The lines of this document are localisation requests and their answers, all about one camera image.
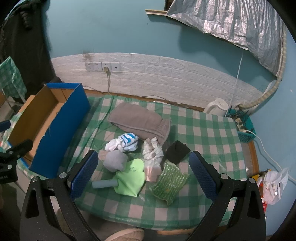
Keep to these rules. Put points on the blue cardboard box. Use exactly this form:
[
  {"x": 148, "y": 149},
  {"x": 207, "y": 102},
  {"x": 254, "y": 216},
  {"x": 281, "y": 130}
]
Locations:
[{"x": 50, "y": 121}]

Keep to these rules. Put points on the light green cloth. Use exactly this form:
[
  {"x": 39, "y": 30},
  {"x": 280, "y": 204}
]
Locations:
[{"x": 131, "y": 180}]

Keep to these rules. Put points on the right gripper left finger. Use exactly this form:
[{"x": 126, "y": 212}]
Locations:
[{"x": 70, "y": 186}]

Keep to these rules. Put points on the green sparkly scrub cloth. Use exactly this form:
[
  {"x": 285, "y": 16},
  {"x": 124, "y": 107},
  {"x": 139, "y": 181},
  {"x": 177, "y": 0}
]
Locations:
[{"x": 169, "y": 183}]

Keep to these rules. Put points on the green checkered side cloth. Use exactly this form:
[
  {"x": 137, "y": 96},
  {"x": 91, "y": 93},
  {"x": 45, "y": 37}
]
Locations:
[{"x": 11, "y": 81}]

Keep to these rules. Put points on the silver foil curtain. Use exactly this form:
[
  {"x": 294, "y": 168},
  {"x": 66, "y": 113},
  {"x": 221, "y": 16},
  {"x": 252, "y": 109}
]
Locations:
[{"x": 251, "y": 25}]

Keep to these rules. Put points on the pink plastic packet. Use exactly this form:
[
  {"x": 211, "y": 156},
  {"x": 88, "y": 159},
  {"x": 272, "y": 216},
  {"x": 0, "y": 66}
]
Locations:
[{"x": 152, "y": 170}]

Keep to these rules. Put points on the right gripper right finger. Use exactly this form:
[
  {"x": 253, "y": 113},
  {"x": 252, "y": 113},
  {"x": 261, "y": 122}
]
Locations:
[{"x": 218, "y": 188}]

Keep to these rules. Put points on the black sock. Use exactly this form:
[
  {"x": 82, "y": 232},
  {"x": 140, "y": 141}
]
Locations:
[{"x": 176, "y": 152}]

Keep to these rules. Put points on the white blue striped sock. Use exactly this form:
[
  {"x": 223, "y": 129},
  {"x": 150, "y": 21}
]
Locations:
[{"x": 127, "y": 142}]

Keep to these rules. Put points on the white cloth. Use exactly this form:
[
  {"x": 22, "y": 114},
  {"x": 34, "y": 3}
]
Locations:
[{"x": 152, "y": 150}]

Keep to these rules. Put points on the teal plastic basket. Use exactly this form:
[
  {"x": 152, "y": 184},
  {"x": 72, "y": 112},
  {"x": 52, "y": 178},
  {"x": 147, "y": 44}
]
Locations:
[{"x": 244, "y": 125}]

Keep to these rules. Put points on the beige slipper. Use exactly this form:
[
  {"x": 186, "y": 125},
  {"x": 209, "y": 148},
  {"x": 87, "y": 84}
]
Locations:
[{"x": 129, "y": 234}]

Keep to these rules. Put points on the wall socket row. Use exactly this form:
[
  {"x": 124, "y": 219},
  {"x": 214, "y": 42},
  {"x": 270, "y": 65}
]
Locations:
[{"x": 103, "y": 66}]

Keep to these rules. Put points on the white plastic bag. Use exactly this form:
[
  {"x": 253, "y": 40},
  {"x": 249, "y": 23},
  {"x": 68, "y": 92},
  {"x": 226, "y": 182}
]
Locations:
[{"x": 274, "y": 184}]

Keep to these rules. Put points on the pale blue foam cylinder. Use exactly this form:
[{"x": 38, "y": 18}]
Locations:
[{"x": 104, "y": 183}]

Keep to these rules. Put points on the white power strip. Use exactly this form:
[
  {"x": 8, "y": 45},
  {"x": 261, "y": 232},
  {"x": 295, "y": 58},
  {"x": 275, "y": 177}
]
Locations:
[{"x": 239, "y": 124}]

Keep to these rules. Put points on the white electric kettle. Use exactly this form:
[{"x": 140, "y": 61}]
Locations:
[{"x": 217, "y": 107}]

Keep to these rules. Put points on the grey sock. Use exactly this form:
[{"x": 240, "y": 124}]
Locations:
[{"x": 115, "y": 161}]

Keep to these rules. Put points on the grey towel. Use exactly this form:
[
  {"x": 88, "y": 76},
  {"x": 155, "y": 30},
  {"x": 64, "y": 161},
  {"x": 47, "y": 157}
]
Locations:
[{"x": 144, "y": 123}]

